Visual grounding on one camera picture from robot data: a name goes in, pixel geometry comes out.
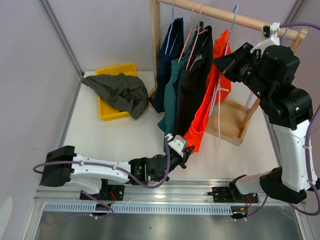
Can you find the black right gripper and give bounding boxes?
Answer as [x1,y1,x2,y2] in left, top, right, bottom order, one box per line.
[214,41,274,102]

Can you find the orange mesh shorts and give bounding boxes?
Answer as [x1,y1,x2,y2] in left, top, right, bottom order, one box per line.
[183,28,233,154]

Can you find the olive green shorts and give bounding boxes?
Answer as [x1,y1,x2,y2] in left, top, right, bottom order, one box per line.
[81,73,149,119]

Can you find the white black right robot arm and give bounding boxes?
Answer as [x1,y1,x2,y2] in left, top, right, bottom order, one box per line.
[212,43,320,204]

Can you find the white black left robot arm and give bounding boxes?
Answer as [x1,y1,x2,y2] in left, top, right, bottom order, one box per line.
[33,145,195,200]

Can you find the black shorts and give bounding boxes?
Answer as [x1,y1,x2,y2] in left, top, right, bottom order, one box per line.
[174,25,213,136]

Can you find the teal green shorts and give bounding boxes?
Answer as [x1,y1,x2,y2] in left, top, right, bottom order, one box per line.
[158,21,204,135]

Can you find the pink hanger right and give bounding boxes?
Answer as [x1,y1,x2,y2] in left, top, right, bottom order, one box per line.
[185,4,205,71]

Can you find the pink hanger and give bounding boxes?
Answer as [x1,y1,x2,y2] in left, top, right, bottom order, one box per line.
[178,2,201,63]
[185,4,205,71]

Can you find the pink hanger left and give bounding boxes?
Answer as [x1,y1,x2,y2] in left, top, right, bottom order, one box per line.
[178,2,201,63]

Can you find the navy blue shorts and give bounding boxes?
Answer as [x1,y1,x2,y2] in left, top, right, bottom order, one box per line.
[149,28,184,113]

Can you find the wooden clothes rack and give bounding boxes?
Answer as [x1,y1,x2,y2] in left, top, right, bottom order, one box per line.
[144,0,308,148]

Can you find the yellow plastic tray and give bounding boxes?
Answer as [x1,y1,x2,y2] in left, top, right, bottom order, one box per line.
[95,63,138,121]

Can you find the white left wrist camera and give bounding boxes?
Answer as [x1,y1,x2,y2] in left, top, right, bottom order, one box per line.
[164,133,188,155]

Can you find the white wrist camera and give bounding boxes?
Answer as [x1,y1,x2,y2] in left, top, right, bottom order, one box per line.
[250,22,280,54]
[164,133,188,155]

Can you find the aluminium mounting rail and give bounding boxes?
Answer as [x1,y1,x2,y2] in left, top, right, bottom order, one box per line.
[33,176,307,207]

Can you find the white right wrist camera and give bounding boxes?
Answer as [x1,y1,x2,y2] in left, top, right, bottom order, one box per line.
[250,22,280,54]

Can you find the slotted grey cable duct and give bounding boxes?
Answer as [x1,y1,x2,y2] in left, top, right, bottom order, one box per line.
[44,202,233,216]

